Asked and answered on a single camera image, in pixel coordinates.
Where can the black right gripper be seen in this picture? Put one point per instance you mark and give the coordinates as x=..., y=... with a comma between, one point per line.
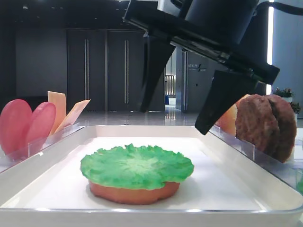
x=163, y=32

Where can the green lettuce leaf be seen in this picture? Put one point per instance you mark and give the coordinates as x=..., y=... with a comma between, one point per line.
x=129, y=167

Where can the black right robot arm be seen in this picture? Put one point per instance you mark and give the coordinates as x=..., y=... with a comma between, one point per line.
x=213, y=29

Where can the brown meat patty left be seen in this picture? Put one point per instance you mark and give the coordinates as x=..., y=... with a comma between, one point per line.
x=256, y=123

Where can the brown meat patty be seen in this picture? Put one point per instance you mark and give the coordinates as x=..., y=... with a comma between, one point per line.
x=284, y=114
x=256, y=123

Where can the brown meat patty right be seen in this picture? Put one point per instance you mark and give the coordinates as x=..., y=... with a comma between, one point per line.
x=284, y=114

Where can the orange cheese slice right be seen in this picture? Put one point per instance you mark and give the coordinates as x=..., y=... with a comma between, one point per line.
x=73, y=115

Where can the orange cheese slice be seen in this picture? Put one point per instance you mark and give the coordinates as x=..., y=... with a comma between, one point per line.
x=73, y=115
x=59, y=100

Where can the orange cheese slice left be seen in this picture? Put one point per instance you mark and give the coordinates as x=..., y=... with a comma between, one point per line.
x=59, y=100

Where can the red tomato slice right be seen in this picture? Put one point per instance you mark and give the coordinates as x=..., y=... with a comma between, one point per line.
x=41, y=123

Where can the red tomato slice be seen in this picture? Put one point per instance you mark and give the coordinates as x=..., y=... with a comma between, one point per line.
x=14, y=120
x=41, y=123

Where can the red tomato slice left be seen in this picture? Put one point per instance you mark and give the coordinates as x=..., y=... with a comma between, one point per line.
x=14, y=120

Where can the bun half right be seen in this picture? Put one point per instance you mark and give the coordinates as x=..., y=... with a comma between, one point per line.
x=227, y=121

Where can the dark double cabinet doors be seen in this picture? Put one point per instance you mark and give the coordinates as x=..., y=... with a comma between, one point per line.
x=105, y=67

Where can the potted green plant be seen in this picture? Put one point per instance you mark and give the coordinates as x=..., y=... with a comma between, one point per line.
x=287, y=94

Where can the bun slice on tray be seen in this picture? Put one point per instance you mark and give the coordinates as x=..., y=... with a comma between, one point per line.
x=132, y=196

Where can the white rectangular metal tray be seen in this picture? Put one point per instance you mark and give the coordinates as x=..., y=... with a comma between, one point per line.
x=226, y=189

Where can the clear acrylic holder right rail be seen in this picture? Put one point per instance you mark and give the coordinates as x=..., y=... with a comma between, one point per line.
x=291, y=171

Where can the clear acrylic holder rail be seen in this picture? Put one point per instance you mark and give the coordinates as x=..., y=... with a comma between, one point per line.
x=35, y=147
x=291, y=171

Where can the clear acrylic holder left rail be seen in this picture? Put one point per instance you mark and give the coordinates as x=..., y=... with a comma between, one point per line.
x=35, y=147

